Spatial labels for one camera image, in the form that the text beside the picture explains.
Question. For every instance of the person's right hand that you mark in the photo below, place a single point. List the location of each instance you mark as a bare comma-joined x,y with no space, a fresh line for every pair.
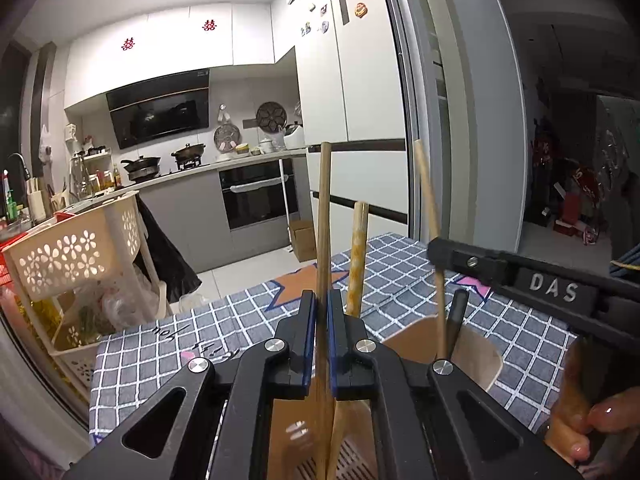
575,410

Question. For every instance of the white rice cooker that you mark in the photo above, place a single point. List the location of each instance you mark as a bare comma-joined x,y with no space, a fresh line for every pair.
295,135

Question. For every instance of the dark round flower-pattern pan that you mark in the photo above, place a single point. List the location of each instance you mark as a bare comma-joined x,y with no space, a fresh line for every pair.
270,115

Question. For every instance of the dark grey chopstick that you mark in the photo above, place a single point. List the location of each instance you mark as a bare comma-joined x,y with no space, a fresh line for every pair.
457,320

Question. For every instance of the black range hood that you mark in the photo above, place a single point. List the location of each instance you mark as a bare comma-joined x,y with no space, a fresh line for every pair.
160,115

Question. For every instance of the white enamel pot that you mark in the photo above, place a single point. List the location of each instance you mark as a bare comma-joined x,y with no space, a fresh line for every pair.
267,146

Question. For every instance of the black wok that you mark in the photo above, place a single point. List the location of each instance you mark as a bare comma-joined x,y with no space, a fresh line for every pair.
142,162

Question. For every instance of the white hanging plastic bag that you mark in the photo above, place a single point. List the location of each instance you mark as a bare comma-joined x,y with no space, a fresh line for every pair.
45,137

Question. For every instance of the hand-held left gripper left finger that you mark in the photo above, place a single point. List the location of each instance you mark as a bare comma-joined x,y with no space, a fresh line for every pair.
311,350

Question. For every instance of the clear plastic bags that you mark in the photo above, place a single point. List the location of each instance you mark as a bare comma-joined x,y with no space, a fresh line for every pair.
115,310

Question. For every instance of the red paper-cut decal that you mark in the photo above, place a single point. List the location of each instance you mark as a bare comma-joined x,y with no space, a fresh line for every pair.
209,25
127,44

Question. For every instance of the white upper kitchen cabinets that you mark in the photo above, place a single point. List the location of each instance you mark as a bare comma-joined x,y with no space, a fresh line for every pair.
175,40

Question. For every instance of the black hanging cloth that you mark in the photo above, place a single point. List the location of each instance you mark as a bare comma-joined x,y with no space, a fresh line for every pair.
160,250

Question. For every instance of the grey kitchen counter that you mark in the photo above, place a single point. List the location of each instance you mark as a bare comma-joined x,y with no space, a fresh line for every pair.
200,220

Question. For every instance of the black kitchen faucet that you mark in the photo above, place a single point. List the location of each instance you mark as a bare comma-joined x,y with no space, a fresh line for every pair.
20,165

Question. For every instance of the white spice rack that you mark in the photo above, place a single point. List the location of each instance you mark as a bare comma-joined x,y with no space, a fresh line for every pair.
95,160

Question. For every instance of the dark room clutter pile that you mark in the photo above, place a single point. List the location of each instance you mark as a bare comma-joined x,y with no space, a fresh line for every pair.
570,195

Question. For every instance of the black built-in oven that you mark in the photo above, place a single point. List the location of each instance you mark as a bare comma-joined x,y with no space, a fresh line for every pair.
257,195

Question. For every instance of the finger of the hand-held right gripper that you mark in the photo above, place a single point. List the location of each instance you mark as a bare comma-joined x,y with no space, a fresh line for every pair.
460,255

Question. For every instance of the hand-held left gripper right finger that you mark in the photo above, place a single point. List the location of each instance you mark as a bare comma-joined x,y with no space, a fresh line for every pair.
333,350

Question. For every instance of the cardboard box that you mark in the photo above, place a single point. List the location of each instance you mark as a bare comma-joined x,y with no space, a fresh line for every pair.
302,237

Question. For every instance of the white wall dispenser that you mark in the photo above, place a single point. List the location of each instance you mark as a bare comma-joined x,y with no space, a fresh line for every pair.
70,132

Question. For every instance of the beige flower-cutout storage cart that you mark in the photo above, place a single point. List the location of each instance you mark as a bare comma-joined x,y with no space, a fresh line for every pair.
75,255

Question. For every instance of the beige plastic utensil holder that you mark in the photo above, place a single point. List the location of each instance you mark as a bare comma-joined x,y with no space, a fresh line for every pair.
475,355

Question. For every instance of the round hanging steamer plate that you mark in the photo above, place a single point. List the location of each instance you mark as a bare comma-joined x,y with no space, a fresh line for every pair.
226,137

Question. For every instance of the beige knife block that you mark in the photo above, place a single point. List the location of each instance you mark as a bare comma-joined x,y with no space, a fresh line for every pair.
36,202

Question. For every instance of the white refrigerator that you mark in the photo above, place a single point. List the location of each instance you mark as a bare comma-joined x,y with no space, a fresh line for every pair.
350,85

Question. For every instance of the orange star sticker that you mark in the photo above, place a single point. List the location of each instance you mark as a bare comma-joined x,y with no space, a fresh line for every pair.
295,287

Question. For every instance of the blue striped cloth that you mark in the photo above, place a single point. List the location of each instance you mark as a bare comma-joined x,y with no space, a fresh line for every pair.
627,260

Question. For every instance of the pink star sticker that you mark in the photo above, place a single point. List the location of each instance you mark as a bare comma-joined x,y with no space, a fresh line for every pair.
472,285

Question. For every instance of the grey checked tablecloth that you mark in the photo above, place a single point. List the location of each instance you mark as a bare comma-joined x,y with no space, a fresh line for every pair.
240,320

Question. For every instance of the gas stove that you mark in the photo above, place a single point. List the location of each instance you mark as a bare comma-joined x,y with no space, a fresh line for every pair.
150,175

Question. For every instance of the dark cooking pot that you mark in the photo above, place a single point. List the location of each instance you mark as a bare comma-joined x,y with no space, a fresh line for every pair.
189,151

